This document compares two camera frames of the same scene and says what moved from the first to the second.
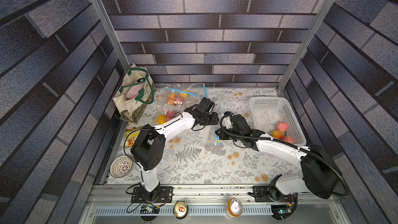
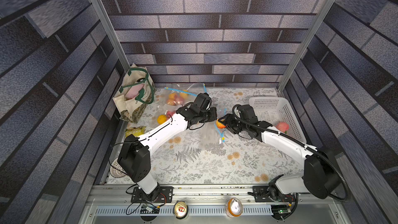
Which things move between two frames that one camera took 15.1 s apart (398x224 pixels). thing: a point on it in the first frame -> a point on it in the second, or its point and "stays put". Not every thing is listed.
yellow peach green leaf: (184, 95) stays put
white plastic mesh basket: (267, 112) stays put
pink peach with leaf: (179, 100) stays put
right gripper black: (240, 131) -> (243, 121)
